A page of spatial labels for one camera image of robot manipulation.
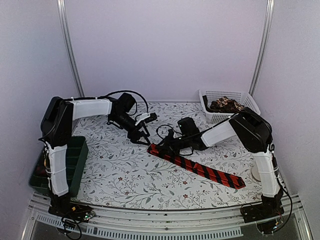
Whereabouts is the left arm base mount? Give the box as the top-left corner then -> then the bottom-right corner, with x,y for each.
47,194 -> 97,235

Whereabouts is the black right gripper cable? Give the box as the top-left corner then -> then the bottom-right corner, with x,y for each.
156,124 -> 195,156

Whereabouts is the dark red rolled tie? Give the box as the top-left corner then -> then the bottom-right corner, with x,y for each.
35,165 -> 47,177

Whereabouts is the left aluminium frame post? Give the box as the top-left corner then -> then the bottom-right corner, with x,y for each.
56,0 -> 85,97

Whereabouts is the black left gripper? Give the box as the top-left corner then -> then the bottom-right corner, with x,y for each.
110,112 -> 152,146

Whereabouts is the slotted aluminium front rail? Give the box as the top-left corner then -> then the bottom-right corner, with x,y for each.
21,206 -> 313,240

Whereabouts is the red black striped tie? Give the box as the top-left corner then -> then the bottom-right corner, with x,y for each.
147,143 -> 246,190

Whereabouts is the dark green divided organizer box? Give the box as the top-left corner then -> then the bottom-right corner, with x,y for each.
28,136 -> 89,198

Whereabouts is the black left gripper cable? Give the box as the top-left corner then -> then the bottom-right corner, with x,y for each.
96,90 -> 150,117

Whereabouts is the brown patterned tie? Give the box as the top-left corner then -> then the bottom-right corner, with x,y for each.
209,96 -> 244,114

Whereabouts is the white perforated plastic basket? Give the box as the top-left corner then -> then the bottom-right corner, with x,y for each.
198,89 -> 261,124

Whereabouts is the white ceramic mug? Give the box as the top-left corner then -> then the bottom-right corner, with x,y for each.
251,166 -> 261,182

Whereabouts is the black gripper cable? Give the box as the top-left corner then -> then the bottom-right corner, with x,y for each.
156,124 -> 195,156
96,90 -> 150,117

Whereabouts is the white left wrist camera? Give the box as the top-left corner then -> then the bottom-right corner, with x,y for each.
135,112 -> 158,126

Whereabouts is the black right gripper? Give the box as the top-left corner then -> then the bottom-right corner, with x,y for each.
156,132 -> 192,156

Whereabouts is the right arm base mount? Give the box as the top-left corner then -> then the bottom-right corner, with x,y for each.
240,191 -> 293,236

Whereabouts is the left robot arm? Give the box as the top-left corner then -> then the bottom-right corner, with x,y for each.
40,91 -> 157,197

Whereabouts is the floral patterned table mat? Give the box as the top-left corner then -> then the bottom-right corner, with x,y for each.
73,116 -> 262,210

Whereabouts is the right aluminium frame post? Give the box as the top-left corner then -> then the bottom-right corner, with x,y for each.
249,0 -> 275,97

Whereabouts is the aluminium frame post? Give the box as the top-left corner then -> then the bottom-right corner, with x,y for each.
249,0 -> 275,97
56,0 -> 85,97

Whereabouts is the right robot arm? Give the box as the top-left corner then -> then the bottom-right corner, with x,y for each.
150,107 -> 283,218

